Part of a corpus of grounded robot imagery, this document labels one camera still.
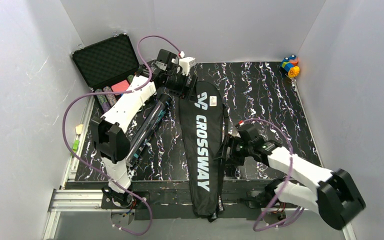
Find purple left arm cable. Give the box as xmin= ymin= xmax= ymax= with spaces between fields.
xmin=61 ymin=35 xmax=186 ymax=237

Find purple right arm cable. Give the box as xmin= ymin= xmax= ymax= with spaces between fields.
xmin=237 ymin=118 xmax=306 ymax=233

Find black mounting base plate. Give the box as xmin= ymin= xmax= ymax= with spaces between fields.
xmin=100 ymin=180 xmax=299 ymax=221

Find black shuttlecock tube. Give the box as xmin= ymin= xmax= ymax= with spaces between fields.
xmin=125 ymin=93 xmax=172 ymax=167

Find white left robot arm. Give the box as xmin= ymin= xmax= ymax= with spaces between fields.
xmin=90 ymin=49 xmax=197 ymax=208

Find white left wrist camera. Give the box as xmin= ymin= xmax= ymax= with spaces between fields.
xmin=178 ymin=56 xmax=196 ymax=76

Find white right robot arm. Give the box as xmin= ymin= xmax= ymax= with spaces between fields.
xmin=216 ymin=122 xmax=367 ymax=230

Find beige block on rail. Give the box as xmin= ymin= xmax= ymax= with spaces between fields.
xmin=75 ymin=124 xmax=84 ymax=135

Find black poker chip case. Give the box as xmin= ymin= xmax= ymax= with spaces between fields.
xmin=71 ymin=32 xmax=147 ymax=115

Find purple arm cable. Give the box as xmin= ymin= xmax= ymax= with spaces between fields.
xmin=61 ymin=35 xmax=186 ymax=237
xmin=237 ymin=118 xmax=306 ymax=233

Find colourful toy blocks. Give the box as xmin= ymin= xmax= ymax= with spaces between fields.
xmin=280 ymin=54 xmax=301 ymax=79

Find black Crossway racket bag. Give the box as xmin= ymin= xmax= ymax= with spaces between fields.
xmin=178 ymin=81 xmax=229 ymax=223

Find green clip on rail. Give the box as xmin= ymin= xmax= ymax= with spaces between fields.
xmin=71 ymin=139 xmax=80 ymax=154

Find pink playing card deck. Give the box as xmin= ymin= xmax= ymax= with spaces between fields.
xmin=111 ymin=79 xmax=130 ymax=96

